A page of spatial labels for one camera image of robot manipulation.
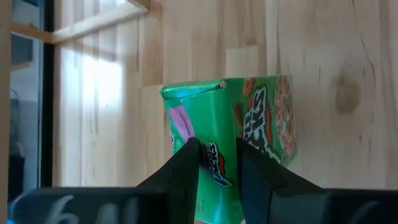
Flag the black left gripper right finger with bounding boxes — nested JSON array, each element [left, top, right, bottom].
[[234, 137, 326, 224]]

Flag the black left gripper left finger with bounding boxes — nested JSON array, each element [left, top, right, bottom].
[[136, 136, 201, 224]]

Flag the green Apple Jacks cereal box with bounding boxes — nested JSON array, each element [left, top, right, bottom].
[[159, 74, 299, 224]]

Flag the slatted light wooden shelf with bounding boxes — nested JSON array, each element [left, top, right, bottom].
[[0, 0, 163, 217]]

